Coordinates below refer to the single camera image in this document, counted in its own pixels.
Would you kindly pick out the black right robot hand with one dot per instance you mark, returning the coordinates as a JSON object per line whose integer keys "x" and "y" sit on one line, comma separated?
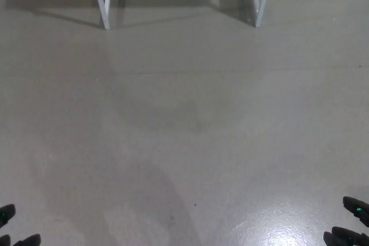
{"x": 354, "y": 207}

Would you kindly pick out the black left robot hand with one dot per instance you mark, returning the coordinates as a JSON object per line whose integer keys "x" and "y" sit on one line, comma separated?
{"x": 6, "y": 212}

